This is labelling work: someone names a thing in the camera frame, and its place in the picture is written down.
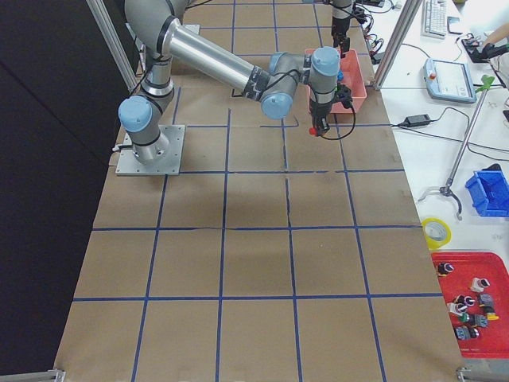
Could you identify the grabber reach tool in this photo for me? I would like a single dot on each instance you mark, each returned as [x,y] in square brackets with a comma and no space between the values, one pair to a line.
[446,190]

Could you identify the yellow tape roll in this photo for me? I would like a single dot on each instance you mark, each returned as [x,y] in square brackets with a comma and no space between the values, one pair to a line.
[437,233]

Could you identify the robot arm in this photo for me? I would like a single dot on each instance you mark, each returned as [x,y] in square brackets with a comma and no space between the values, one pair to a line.
[341,9]
[158,26]

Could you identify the red plastic tray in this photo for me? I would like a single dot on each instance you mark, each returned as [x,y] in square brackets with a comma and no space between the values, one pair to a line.
[475,289]

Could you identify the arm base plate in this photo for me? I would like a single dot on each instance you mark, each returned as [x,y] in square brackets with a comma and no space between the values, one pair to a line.
[195,28]
[160,158]

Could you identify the black power adapter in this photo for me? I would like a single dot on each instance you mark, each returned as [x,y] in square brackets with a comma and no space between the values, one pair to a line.
[417,120]

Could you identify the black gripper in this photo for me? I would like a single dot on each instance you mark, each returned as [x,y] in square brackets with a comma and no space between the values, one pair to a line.
[339,26]
[318,111]

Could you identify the white keyboard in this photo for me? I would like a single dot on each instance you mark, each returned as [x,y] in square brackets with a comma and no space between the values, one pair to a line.
[434,14]

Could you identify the pink plastic box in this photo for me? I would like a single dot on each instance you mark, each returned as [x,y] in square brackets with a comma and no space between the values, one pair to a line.
[352,79]

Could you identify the blue plastic bin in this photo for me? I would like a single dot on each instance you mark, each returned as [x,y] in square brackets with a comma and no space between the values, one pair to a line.
[488,189]

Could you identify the teach pendant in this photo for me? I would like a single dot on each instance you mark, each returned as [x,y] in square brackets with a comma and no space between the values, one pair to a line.
[449,81]

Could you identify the aluminium frame post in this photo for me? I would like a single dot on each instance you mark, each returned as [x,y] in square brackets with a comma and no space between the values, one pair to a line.
[401,29]

